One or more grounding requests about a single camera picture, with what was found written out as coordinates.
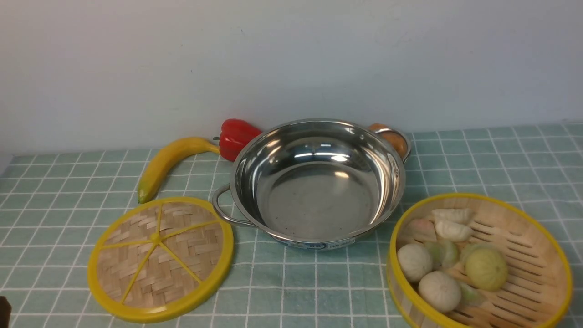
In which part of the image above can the yellow woven steamer lid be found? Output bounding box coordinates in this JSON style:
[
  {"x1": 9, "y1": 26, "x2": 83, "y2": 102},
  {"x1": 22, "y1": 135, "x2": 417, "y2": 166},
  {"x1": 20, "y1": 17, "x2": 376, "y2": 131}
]
[{"x1": 87, "y1": 196, "x2": 235, "y2": 323}]

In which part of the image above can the yellow bamboo steamer basket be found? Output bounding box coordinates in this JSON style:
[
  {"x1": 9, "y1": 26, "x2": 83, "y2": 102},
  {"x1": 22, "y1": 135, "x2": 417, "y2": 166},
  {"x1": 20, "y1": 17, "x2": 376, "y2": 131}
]
[{"x1": 387, "y1": 193, "x2": 573, "y2": 328}]

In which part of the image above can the stainless steel pot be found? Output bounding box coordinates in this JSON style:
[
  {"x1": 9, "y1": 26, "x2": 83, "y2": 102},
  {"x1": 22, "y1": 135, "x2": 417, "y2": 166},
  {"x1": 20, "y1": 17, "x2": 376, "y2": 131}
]
[{"x1": 211, "y1": 118, "x2": 413, "y2": 251}]

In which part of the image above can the red bell pepper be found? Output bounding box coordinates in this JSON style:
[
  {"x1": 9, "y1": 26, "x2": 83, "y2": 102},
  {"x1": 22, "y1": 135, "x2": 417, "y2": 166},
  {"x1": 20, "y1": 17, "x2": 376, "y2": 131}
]
[{"x1": 213, "y1": 118, "x2": 262, "y2": 162}]

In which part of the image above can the orange brown round fruit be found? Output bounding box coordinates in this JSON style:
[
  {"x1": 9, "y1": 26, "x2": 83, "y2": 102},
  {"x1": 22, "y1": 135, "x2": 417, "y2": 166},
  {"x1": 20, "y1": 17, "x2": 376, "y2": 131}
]
[{"x1": 368, "y1": 123, "x2": 410, "y2": 160}]

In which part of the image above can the yellow plastic banana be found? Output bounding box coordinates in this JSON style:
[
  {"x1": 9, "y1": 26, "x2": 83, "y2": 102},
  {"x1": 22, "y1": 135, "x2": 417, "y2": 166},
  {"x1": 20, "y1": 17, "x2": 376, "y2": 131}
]
[{"x1": 137, "y1": 137, "x2": 219, "y2": 204}]

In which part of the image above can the pink dumpling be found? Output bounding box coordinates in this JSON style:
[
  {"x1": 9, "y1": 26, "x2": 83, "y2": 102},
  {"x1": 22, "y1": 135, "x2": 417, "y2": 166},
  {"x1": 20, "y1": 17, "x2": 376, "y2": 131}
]
[{"x1": 402, "y1": 218, "x2": 437, "y2": 243}]

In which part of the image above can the white round bun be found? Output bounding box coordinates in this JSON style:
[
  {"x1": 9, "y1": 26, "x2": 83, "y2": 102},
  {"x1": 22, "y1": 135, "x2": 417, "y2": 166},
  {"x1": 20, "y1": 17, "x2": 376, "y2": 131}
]
[
  {"x1": 418, "y1": 271, "x2": 462, "y2": 313},
  {"x1": 396, "y1": 243, "x2": 433, "y2": 284}
]

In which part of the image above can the white dumpling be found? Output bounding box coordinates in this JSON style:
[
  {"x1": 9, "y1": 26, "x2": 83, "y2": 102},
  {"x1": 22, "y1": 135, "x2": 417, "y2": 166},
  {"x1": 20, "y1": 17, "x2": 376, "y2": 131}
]
[
  {"x1": 431, "y1": 208, "x2": 474, "y2": 226},
  {"x1": 435, "y1": 219, "x2": 473, "y2": 243}
]

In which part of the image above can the pale green dumpling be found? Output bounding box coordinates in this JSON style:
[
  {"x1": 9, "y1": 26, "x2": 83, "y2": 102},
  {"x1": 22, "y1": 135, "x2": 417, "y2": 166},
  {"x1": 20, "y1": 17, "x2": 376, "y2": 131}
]
[
  {"x1": 424, "y1": 240, "x2": 460, "y2": 270},
  {"x1": 457, "y1": 280, "x2": 486, "y2": 307}
]

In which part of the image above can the green round bun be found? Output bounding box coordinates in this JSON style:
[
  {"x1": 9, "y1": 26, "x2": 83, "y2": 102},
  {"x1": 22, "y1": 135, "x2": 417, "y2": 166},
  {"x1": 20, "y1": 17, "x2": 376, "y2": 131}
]
[{"x1": 464, "y1": 247, "x2": 509, "y2": 292}]

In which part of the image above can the green checkered tablecloth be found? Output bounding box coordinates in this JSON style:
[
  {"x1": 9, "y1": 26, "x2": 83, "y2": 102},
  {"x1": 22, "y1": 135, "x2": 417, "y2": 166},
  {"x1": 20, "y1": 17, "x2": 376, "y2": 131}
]
[{"x1": 0, "y1": 123, "x2": 583, "y2": 328}]

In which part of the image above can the dark object at edge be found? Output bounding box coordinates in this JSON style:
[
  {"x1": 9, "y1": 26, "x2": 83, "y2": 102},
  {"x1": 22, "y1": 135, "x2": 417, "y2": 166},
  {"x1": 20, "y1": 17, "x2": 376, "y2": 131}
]
[{"x1": 0, "y1": 296, "x2": 12, "y2": 328}]

